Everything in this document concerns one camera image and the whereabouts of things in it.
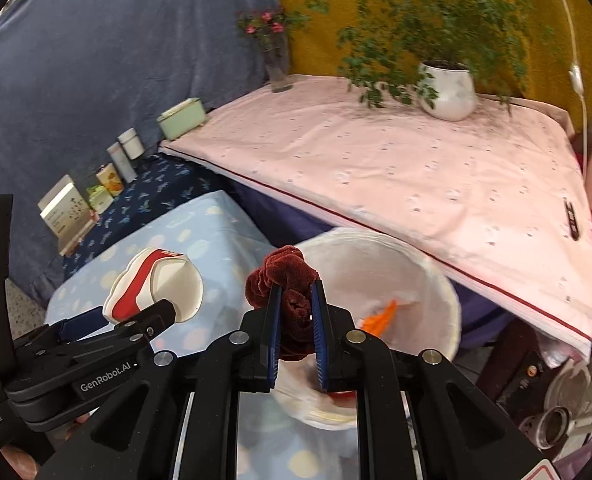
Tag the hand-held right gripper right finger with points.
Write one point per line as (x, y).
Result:
(318, 340)

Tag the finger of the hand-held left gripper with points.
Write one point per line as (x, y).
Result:
(78, 322)
(146, 322)

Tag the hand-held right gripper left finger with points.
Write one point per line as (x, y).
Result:
(274, 340)

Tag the crushed red white paper cup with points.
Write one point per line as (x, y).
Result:
(176, 285)

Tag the orange plastic bag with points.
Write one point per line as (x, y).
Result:
(378, 320)

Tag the dark red velvet scrunchie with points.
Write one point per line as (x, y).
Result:
(286, 270)

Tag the white mesh basket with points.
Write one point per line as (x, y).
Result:
(416, 280)

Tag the person's left hand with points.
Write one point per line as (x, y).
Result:
(21, 465)

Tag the white flower-print box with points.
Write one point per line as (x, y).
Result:
(66, 210)

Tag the light blue dotted tablecloth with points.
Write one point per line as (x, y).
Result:
(211, 220)

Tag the dark purple cloth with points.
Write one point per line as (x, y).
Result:
(296, 220)

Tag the green packet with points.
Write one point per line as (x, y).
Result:
(99, 199)

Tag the navy printed cloth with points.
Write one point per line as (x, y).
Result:
(146, 195)

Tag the yellow tin can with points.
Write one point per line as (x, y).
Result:
(110, 180)

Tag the white cylinder bottle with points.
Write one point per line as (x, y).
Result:
(122, 162)

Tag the white cylindrical bottles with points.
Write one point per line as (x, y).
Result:
(131, 144)

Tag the pink cloth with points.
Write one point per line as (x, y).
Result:
(401, 160)

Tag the pale green box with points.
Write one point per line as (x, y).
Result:
(181, 120)

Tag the grey white appliance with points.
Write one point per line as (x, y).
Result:
(571, 400)

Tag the red-bordered white card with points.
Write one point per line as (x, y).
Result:
(546, 471)

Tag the blue-grey cloth cover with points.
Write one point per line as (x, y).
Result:
(101, 60)

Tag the glass vase pink flowers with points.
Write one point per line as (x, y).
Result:
(277, 72)

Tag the yellow cloth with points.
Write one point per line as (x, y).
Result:
(306, 60)

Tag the black pen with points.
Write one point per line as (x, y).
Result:
(572, 220)

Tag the green potted plant white pot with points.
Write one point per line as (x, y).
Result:
(448, 90)

